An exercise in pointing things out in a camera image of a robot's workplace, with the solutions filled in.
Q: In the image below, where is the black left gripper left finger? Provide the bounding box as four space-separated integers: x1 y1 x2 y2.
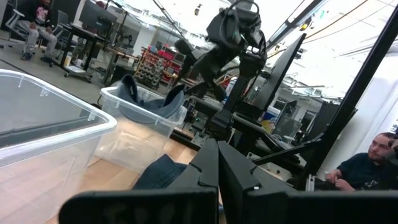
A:
58 138 220 224

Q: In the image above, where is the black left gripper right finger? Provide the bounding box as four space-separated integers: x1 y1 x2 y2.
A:
218 141 398 224

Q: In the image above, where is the shelf with red bins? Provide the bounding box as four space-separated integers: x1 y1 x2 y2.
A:
133 45 187 91

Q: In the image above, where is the yellow and blue box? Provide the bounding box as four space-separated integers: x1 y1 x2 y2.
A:
260 105 282 134

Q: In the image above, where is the clear plastic bin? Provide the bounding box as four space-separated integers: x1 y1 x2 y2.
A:
0 68 118 224
95 81 188 174

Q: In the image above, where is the person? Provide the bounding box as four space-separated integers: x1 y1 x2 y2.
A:
17 0 60 62
325 132 398 191

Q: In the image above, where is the black office desk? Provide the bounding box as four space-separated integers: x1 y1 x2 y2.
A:
60 23 141 86

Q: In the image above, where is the black desk monitor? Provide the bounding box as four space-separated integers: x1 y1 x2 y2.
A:
79 0 118 30

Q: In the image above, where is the white office chair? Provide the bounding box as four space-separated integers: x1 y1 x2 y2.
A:
4 8 63 68

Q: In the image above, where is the black diagonal frame brace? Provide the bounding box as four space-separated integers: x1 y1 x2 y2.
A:
253 139 326 166

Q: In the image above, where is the black aluminium frame post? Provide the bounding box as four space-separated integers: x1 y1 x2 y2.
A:
294 5 398 191

